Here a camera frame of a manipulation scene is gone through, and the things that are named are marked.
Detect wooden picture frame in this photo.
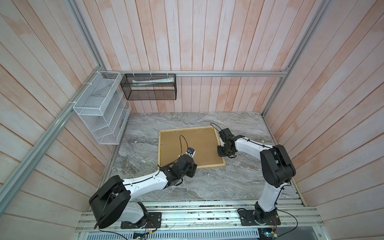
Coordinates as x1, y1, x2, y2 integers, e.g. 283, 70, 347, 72
157, 125, 227, 169

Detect brown backing board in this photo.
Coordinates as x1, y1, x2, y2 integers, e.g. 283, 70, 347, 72
160, 127, 224, 166

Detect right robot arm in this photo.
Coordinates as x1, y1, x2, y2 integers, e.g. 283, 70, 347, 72
217, 128, 296, 225

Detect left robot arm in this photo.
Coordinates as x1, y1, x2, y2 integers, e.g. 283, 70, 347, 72
89, 148, 197, 229

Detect paper in black basket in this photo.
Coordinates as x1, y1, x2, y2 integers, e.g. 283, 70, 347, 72
132, 77, 175, 87

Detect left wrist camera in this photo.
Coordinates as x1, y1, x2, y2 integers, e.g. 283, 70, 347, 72
186, 148, 196, 159

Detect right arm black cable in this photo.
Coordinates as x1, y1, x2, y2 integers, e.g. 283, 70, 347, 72
209, 122, 299, 240

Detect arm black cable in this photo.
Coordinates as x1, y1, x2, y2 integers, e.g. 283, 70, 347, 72
94, 134, 190, 240
209, 122, 299, 240

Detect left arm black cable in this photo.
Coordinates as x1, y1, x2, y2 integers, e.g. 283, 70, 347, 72
94, 134, 190, 240

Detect aluminium rail platform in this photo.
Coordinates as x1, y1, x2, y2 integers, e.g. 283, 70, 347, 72
74, 199, 331, 240

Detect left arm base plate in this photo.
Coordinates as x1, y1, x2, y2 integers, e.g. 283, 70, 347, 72
121, 212, 162, 229

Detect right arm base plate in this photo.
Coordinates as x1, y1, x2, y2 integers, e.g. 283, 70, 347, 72
237, 208, 281, 226

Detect black wire mesh basket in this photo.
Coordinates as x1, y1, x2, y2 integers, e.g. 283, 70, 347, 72
120, 73, 178, 101

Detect white wire mesh shelf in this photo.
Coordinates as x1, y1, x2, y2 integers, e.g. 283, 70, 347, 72
73, 71, 131, 145

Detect aluminium frame profile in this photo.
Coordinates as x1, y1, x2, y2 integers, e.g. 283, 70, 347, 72
0, 0, 331, 217

